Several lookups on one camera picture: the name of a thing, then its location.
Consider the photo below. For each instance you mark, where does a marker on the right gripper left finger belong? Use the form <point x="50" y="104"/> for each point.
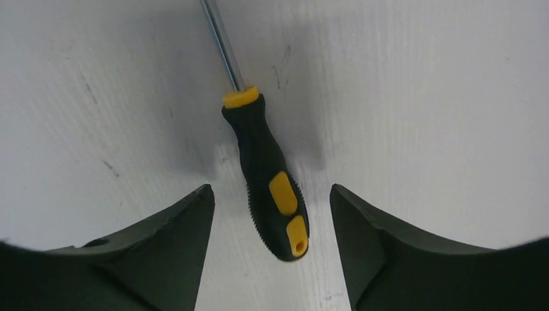
<point x="154" y="264"/>

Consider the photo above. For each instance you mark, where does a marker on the black yellow screwdriver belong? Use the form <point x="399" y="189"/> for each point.
<point x="276" y="203"/>

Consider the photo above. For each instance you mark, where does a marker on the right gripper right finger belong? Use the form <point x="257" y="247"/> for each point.
<point x="390" y="264"/>

